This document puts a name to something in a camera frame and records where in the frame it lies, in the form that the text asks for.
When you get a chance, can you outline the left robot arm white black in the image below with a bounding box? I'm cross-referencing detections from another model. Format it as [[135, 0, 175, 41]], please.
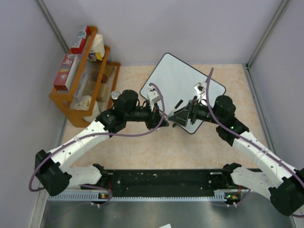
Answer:
[[32, 85, 169, 196]]

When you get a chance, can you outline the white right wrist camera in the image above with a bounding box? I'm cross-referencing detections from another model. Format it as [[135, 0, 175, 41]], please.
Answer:
[[194, 82, 207, 102]]

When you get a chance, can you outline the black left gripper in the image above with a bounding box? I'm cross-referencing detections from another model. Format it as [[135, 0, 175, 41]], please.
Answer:
[[125, 101, 169, 130]]

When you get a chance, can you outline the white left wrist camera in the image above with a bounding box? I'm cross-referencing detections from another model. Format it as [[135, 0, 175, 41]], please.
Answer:
[[147, 85, 161, 106]]

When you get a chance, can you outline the orange wooden shelf rack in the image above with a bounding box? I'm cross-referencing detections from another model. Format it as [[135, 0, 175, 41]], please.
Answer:
[[49, 26, 121, 128]]

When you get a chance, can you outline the lower red foil box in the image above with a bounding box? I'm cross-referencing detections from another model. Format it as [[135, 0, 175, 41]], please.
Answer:
[[53, 54, 79, 91]]

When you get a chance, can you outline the white whiteboard black frame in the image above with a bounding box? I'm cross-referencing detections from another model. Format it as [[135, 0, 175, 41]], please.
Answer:
[[139, 52, 227, 135]]

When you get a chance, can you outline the white paper sheet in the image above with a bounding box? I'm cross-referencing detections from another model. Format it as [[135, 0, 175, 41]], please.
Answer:
[[159, 224, 171, 228]]

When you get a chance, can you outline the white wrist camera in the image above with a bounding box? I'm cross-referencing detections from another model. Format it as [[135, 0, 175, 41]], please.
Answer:
[[194, 82, 207, 102], [147, 85, 161, 106]]

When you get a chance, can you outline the upper red white box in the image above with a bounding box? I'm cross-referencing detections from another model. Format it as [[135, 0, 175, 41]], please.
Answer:
[[70, 25, 90, 54]]

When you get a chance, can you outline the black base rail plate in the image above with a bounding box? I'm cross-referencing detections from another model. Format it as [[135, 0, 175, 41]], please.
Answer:
[[95, 169, 241, 198]]

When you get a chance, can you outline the grey slotted cable duct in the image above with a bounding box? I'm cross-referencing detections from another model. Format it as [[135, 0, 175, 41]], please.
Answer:
[[47, 189, 240, 202]]

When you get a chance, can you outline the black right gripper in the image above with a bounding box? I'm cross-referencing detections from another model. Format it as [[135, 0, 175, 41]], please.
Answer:
[[169, 95, 223, 127]]

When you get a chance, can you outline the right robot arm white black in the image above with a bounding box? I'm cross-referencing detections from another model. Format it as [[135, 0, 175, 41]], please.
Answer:
[[169, 95, 304, 216]]

